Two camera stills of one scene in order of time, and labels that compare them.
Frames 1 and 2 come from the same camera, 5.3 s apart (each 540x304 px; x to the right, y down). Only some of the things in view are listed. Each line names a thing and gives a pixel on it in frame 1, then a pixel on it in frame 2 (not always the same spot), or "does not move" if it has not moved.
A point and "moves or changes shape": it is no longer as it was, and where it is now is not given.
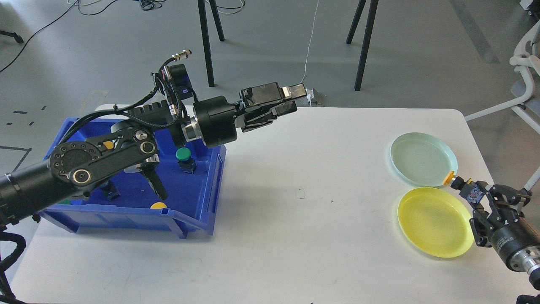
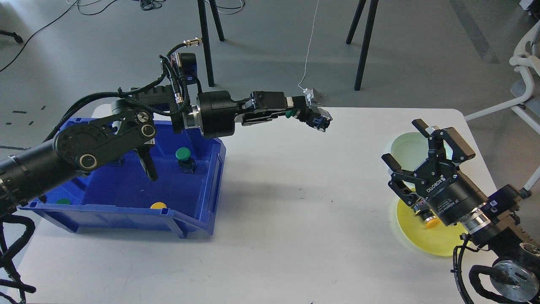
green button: [187, 164] does not move
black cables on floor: [146, 5] does not move
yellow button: [469, 190] moves or changes shape
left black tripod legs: [206, 36] does not move
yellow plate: [435, 222] does not move
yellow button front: [158, 205] does not move
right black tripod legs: [372, 12] does not move
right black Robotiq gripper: [510, 236] to [452, 198]
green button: [109, 191] to [316, 117]
